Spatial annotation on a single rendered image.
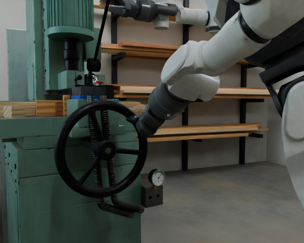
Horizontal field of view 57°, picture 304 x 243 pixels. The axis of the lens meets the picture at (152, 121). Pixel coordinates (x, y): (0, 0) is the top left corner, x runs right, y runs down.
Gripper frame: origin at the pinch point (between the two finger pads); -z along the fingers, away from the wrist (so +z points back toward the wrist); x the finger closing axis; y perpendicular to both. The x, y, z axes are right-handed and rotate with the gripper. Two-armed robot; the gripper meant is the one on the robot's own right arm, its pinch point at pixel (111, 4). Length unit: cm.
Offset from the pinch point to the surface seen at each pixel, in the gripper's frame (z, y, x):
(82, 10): -11.9, 3.2, 3.2
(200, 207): 121, 158, 13
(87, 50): -2.1, 26.2, -10.9
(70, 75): -15.9, 23.9, 15.1
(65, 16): -18.0, 5.8, 4.8
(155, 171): 11, 42, 51
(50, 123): -26, 30, 34
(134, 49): 101, 90, -148
